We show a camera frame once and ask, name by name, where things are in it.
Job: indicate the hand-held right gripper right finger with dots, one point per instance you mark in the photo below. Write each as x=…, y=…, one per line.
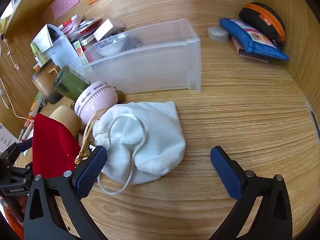
x=225, y=172

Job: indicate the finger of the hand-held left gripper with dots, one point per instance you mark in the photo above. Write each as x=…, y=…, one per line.
x=25, y=146
x=23, y=171

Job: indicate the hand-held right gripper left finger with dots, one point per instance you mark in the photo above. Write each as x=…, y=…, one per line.
x=91, y=172

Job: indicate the red velvet box gold bow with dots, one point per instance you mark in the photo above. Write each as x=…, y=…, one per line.
x=50, y=145

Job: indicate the beige plastic jar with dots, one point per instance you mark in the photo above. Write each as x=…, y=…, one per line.
x=65, y=117

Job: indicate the pink round timer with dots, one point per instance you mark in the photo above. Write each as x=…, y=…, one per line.
x=95, y=100

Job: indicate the green glass jar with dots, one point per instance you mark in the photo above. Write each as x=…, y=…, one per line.
x=67, y=85

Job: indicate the gourd charm with tassel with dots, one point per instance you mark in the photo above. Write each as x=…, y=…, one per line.
x=121, y=95

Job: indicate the clear plastic bin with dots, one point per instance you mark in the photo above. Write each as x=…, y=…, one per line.
x=155, y=65

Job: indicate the person's left forearm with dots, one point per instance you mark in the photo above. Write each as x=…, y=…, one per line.
x=12, y=217

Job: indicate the white leaflet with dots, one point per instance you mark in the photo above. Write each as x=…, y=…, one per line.
x=7, y=137

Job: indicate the orange capped glue bottle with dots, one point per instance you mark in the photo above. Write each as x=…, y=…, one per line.
x=35, y=106

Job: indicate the brown lidded canister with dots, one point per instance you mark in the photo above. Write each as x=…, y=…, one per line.
x=42, y=85

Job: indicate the small green bottles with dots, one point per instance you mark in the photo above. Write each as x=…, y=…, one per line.
x=38, y=55

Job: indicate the white frosted plastic container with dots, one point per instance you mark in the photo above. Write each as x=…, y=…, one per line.
x=62, y=50

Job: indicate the folded white paper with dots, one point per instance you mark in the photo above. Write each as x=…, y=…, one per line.
x=42, y=38

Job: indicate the traffic light sticker card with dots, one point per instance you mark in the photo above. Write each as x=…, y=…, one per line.
x=80, y=51

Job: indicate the pink wallet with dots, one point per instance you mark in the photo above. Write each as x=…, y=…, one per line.
x=242, y=51

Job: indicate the small clear bowl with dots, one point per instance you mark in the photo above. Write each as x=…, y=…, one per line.
x=110, y=50

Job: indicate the pile of packets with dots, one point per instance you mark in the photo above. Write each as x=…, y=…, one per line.
x=80, y=27

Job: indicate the blue fabric pouch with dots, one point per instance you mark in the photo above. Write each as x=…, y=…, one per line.
x=245, y=40

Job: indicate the dark small object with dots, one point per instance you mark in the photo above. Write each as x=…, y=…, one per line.
x=132, y=43

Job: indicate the clear tape roll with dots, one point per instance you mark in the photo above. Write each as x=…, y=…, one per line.
x=218, y=33

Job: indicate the white flat box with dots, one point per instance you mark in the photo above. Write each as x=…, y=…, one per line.
x=105, y=28

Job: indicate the pink sticky note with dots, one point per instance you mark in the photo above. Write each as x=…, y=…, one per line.
x=65, y=2

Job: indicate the black orange zip case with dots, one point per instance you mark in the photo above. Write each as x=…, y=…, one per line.
x=260, y=12

